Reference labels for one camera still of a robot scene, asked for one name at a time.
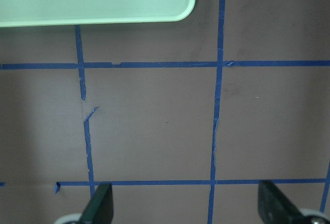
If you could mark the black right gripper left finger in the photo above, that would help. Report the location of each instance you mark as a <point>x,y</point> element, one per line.
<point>100,208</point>

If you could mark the light green tray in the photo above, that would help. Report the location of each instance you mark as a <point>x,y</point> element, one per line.
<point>20,13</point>

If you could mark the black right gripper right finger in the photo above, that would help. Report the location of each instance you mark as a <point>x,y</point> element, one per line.
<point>275,208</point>

